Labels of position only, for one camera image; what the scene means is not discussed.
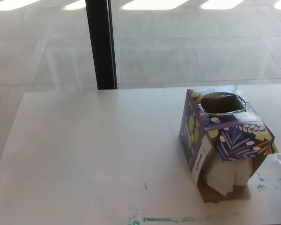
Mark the purple floral tissue box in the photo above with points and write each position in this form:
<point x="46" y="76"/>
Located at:
<point x="236" y="145"/>

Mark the white tissues in torn side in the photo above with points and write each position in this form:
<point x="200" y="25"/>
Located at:
<point x="222" y="175"/>

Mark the black window frame post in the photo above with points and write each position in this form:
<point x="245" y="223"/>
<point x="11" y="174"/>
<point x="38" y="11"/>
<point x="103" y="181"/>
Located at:
<point x="100" y="47"/>

